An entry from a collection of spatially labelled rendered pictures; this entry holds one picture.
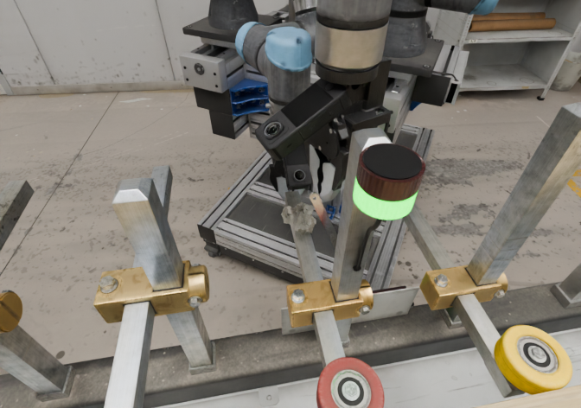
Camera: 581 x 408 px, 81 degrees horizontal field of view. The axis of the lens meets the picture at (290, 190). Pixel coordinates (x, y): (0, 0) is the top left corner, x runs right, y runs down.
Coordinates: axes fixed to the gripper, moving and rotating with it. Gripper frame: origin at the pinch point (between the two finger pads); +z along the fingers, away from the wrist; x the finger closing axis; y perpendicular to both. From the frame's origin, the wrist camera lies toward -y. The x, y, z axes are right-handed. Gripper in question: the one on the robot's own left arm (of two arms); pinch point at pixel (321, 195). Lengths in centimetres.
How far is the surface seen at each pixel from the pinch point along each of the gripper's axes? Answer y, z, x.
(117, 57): -7, 71, 283
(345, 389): -9.8, 10.3, -20.9
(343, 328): -0.5, 23.8, -10.2
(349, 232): -2.3, -2.5, -9.5
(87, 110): -42, 100, 265
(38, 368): -46, 20, 7
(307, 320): -7.2, 16.8, -8.5
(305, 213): 3.4, 13.9, 9.4
